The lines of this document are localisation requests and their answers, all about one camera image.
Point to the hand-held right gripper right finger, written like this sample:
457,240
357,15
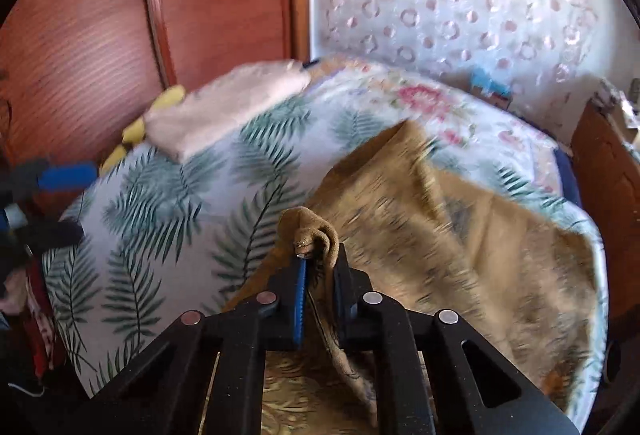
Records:
342,300

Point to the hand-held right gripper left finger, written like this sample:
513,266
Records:
300,300

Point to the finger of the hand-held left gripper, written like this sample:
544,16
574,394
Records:
67,177
55,235

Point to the brown paisley patterned shirt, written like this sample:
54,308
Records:
450,240

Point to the red patterned cloth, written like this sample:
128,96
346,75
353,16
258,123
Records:
42,335

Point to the yellow soft item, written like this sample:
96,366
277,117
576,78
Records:
167,97

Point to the floral leaf printed bed sheet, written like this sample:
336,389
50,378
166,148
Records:
200,195

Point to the wooden headboard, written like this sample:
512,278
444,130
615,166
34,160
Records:
100,40

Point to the navy blue mattress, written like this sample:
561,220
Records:
567,177

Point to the blue box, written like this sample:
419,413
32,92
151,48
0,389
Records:
492,87

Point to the brown wooden cabinet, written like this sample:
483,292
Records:
612,195

